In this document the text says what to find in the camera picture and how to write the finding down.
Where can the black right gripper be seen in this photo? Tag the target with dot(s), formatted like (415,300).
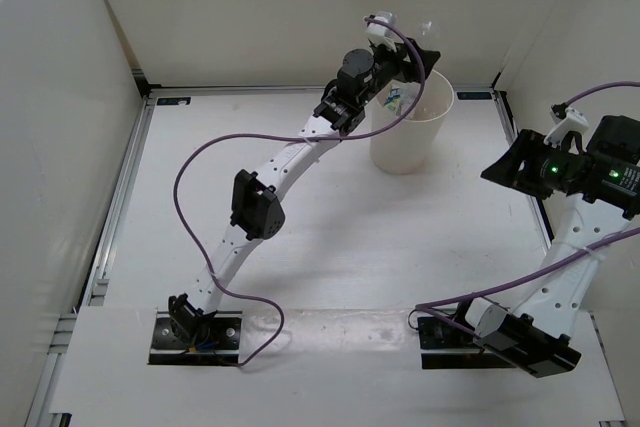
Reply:
(528,146)

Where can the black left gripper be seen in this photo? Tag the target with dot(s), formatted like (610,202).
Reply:
(405,72)

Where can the clear unlabeled plastic bottle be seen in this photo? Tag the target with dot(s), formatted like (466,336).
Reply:
(427,35)

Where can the clear bottle green white label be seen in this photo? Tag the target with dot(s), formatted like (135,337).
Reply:
(399,100)

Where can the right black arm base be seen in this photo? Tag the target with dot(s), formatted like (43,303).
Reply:
(443,347)

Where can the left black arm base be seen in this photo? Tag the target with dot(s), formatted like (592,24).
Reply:
(216,344)

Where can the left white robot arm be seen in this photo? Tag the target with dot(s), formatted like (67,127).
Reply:
(256,205)

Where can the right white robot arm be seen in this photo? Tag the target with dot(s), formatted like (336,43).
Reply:
(601,184)

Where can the white round bin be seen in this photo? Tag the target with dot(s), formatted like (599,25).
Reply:
(404,148)

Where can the black XDOF label right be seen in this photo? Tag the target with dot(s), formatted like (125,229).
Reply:
(474,95)

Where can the black xdof label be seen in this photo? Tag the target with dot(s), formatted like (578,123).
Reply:
(173,101)
(474,95)

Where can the black XDOF label left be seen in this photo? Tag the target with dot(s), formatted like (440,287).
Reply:
(173,101)

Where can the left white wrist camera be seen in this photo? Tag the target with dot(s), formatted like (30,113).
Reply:
(379,31)

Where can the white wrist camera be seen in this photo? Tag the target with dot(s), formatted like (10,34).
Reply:
(379,31)
(567,119)

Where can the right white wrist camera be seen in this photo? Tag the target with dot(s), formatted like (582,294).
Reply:
(567,119)

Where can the aluminium table frame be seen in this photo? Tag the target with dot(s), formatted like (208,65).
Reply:
(359,249)

